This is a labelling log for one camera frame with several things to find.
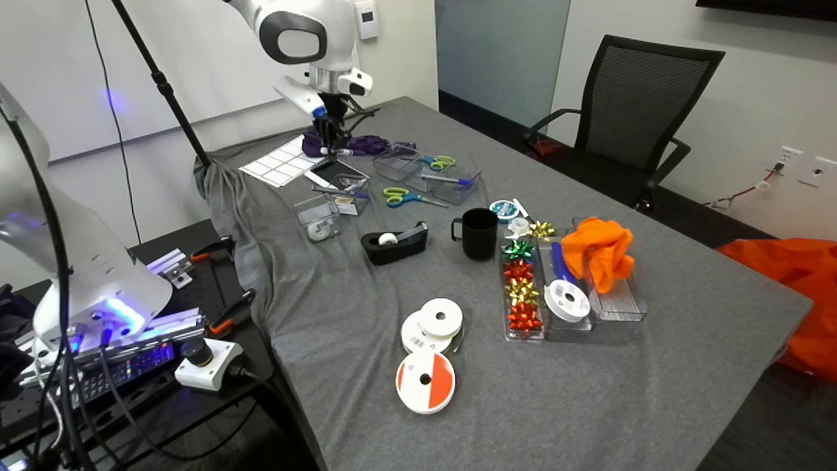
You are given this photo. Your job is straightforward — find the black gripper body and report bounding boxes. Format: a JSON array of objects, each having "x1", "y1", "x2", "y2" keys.
[{"x1": 306, "y1": 92, "x2": 372, "y2": 156}]

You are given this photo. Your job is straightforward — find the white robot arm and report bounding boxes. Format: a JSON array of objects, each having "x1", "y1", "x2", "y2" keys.
[{"x1": 226, "y1": 0, "x2": 374, "y2": 156}]

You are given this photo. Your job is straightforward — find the clear three-section tray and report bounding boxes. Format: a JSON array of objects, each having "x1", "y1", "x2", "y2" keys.
[{"x1": 374, "y1": 153, "x2": 482, "y2": 207}]

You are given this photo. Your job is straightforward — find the green scissors near tray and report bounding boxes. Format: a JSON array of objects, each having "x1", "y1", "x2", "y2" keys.
[{"x1": 383, "y1": 186, "x2": 447, "y2": 208}]

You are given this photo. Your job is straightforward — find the clear small tray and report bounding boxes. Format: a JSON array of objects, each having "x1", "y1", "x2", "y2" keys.
[{"x1": 295, "y1": 193, "x2": 366, "y2": 244}]

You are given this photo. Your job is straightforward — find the clear tray with bows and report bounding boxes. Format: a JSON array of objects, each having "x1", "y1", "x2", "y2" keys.
[{"x1": 501, "y1": 238, "x2": 544, "y2": 340}]

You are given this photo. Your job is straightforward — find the purple folded umbrella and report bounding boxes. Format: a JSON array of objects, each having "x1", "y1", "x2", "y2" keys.
[{"x1": 300, "y1": 134, "x2": 418, "y2": 156}]

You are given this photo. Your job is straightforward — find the white label sheet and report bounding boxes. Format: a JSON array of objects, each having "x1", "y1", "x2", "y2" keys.
[{"x1": 240, "y1": 138, "x2": 319, "y2": 189}]

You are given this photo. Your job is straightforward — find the green blue scissors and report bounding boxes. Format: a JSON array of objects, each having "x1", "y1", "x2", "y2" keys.
[{"x1": 418, "y1": 153, "x2": 459, "y2": 173}]

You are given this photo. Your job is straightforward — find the black tape dispenser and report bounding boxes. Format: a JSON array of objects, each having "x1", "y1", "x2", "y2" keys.
[{"x1": 361, "y1": 223, "x2": 429, "y2": 265}]

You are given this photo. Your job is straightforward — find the black mug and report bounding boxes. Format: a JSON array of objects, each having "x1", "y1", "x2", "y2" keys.
[{"x1": 451, "y1": 207, "x2": 498, "y2": 262}]

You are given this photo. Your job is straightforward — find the light blue tape roll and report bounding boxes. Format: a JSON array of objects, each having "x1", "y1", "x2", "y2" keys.
[{"x1": 490, "y1": 199, "x2": 528, "y2": 223}]

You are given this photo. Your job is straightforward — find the grey tablecloth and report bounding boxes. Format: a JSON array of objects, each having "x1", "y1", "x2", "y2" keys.
[{"x1": 197, "y1": 100, "x2": 808, "y2": 471}]

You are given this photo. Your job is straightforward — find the red white ribbon spool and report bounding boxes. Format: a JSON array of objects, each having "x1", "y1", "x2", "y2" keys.
[{"x1": 396, "y1": 350, "x2": 459, "y2": 415}]

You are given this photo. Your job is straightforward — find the orange cloth on table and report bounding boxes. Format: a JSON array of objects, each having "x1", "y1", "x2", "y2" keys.
[{"x1": 561, "y1": 216, "x2": 635, "y2": 293}]

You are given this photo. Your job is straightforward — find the white power adapter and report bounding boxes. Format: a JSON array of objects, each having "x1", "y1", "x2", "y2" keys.
[{"x1": 175, "y1": 337, "x2": 243, "y2": 391}]

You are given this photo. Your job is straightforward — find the black office chair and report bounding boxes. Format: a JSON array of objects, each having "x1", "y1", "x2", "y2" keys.
[{"x1": 523, "y1": 34, "x2": 726, "y2": 212}]

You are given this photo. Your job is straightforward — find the orange bag on floor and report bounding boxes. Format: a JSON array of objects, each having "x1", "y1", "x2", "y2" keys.
[{"x1": 715, "y1": 234, "x2": 837, "y2": 388}]

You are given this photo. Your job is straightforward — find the black camera stand pole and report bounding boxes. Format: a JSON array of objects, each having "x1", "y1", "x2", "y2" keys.
[{"x1": 110, "y1": 0, "x2": 212, "y2": 166}]

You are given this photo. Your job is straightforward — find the orange handled pliers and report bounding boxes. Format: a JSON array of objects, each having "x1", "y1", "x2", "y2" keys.
[{"x1": 208, "y1": 296, "x2": 255, "y2": 337}]

